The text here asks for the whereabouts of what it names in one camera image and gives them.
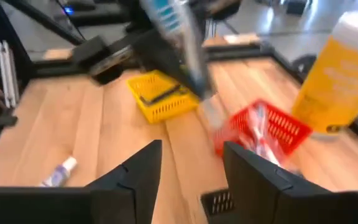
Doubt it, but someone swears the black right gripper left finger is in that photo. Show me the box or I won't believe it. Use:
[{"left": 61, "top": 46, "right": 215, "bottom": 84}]
[{"left": 0, "top": 139, "right": 163, "bottom": 224}]

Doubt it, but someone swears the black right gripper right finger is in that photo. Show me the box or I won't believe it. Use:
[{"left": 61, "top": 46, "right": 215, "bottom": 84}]
[{"left": 223, "top": 141, "right": 358, "bottom": 224}]

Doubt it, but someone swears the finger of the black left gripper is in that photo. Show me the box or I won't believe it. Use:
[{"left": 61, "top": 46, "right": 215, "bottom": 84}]
[{"left": 72, "top": 29, "right": 206, "bottom": 99}]

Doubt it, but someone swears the blue white toothbrush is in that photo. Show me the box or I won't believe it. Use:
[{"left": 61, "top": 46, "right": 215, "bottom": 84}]
[{"left": 140, "top": 0, "right": 213, "bottom": 97}]

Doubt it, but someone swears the dark blue disposable razor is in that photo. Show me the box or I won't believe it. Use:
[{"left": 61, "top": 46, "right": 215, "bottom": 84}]
[{"left": 138, "top": 83, "right": 183, "bottom": 105}]

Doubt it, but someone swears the red white toothbrush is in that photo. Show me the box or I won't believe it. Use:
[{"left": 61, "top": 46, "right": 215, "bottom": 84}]
[{"left": 244, "top": 104, "right": 284, "bottom": 167}]

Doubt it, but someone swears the black slotted plastic basket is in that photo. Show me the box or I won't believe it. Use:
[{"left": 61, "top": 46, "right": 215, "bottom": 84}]
[{"left": 200, "top": 188, "right": 236, "bottom": 224}]

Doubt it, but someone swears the yellow slotted plastic basket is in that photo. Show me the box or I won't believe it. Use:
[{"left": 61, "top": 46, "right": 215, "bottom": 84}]
[{"left": 126, "top": 70, "right": 201, "bottom": 124}]

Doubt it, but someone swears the black computer mouse with light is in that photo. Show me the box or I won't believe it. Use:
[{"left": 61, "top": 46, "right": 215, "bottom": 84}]
[{"left": 61, "top": 0, "right": 98, "bottom": 16}]

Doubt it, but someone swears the small white toothpaste tube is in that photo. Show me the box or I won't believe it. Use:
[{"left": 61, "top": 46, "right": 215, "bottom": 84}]
[{"left": 39, "top": 156, "right": 78, "bottom": 187}]

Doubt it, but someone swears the red slotted plastic basket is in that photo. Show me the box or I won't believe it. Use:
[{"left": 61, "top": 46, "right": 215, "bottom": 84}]
[{"left": 213, "top": 98, "right": 313, "bottom": 159}]

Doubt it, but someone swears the yellow canister with white lid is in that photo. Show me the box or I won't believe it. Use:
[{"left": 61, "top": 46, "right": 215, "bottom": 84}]
[{"left": 291, "top": 11, "right": 358, "bottom": 135}]

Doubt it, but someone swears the silver aluminium post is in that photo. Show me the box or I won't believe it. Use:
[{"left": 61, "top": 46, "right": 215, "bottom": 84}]
[{"left": 0, "top": 39, "right": 21, "bottom": 109}]

